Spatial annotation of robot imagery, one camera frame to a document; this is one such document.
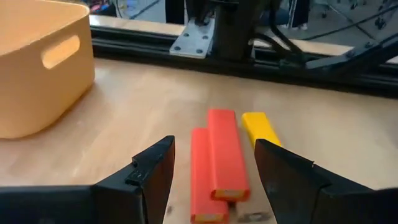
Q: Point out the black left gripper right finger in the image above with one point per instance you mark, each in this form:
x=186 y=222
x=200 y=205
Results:
x=289 y=186

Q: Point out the silver metal bracket plate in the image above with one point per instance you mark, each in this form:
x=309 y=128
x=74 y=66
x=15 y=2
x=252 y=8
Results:
x=192 y=40

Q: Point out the yellow plastic bin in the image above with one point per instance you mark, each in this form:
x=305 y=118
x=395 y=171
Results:
x=31 y=93

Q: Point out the person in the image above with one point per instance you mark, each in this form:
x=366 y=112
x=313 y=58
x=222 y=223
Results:
x=299 y=12

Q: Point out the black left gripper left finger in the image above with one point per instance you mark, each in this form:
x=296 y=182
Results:
x=149 y=186

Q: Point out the yellow rectangular block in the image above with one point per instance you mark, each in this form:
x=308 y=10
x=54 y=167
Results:
x=258 y=127

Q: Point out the red rectangular block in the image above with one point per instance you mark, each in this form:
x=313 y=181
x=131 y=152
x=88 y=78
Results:
x=200 y=186
x=227 y=155

